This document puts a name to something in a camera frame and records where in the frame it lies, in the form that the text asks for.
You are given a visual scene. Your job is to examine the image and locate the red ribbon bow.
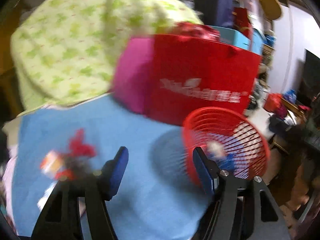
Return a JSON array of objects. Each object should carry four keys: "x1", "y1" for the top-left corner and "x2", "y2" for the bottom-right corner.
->
[{"x1": 55, "y1": 128, "x2": 97, "y2": 180}]

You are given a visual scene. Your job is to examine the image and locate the blue and white carton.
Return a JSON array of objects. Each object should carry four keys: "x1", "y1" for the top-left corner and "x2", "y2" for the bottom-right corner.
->
[{"x1": 207, "y1": 141, "x2": 235, "y2": 172}]

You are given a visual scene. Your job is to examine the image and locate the orange white medicine box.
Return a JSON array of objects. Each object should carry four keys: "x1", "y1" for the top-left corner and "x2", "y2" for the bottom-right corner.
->
[{"x1": 40, "y1": 150, "x2": 64, "y2": 178}]

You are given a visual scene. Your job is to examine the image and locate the blue blanket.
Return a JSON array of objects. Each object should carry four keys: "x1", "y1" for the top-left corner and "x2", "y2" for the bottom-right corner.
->
[{"x1": 12, "y1": 96, "x2": 209, "y2": 239}]

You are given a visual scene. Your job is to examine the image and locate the red mesh wastebasket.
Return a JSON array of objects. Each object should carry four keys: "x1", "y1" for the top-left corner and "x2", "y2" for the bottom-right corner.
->
[{"x1": 182, "y1": 107, "x2": 270, "y2": 185}]

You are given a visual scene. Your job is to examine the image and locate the magenta pillow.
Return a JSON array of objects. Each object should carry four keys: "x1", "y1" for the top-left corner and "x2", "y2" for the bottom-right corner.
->
[{"x1": 111, "y1": 36, "x2": 154, "y2": 114}]

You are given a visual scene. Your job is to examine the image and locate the red paper shopping bag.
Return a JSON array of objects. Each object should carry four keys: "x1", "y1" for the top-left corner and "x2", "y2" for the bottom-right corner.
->
[{"x1": 145, "y1": 34, "x2": 261, "y2": 125}]

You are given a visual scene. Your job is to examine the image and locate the green clover quilt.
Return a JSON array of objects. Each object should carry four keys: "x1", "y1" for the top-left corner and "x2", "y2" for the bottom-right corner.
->
[{"x1": 10, "y1": 0, "x2": 200, "y2": 111}]

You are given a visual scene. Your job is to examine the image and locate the light blue box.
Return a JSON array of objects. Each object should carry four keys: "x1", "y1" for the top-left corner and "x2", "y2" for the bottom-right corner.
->
[{"x1": 210, "y1": 26, "x2": 265, "y2": 56}]

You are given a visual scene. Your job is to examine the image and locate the red foil gift wrap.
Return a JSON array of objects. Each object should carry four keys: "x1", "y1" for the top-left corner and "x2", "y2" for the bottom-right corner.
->
[{"x1": 170, "y1": 22, "x2": 220, "y2": 42}]

